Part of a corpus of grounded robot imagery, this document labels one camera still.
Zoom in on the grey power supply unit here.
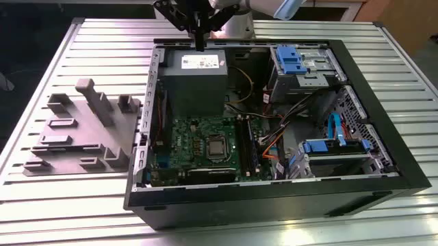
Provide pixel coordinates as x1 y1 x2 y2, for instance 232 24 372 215
158 49 229 117

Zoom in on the metal disk bay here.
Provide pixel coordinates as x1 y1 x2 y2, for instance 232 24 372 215
287 138 399 180

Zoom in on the green motherboard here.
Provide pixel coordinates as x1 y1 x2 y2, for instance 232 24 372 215
149 115 275 185

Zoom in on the black wire bundle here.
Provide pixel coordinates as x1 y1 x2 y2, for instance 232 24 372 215
257 88 324 147

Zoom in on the silver CPU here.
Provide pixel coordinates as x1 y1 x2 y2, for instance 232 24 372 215
207 139 227 157

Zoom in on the CPU socket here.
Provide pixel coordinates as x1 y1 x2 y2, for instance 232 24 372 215
201 132 231 165

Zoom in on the blue drive carrier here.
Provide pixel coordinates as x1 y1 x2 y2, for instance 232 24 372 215
276 46 305 75

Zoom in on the black graphics card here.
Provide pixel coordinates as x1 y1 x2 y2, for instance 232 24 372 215
184 166 237 185

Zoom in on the grey parts rack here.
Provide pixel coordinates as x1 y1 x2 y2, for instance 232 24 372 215
21 78 142 177

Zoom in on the grey chair leg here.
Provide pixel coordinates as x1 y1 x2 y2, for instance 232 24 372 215
0 71 14 92

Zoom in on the white desk frame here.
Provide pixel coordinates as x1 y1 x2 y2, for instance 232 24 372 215
304 0 367 22

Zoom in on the yellow wire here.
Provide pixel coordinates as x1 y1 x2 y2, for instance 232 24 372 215
225 65 255 105

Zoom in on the black PC case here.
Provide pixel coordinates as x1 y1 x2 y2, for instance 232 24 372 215
122 38 431 230

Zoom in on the orange wire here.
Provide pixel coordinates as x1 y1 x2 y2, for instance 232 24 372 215
261 143 284 161

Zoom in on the wooden cabinet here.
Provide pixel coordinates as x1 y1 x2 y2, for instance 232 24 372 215
353 0 438 56

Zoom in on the metal drive cage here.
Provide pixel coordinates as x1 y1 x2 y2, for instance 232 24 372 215
268 46 348 103

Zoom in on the black RAM slot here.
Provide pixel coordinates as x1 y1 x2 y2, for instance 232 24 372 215
235 116 249 177

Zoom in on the hard disk in blue carrier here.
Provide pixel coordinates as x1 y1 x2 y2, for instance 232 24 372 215
299 138 372 157

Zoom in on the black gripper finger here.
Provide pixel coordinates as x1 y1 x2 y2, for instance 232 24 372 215
200 9 237 52
152 0 201 52

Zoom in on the blue flat data cable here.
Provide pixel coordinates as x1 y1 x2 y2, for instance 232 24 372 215
327 112 347 147

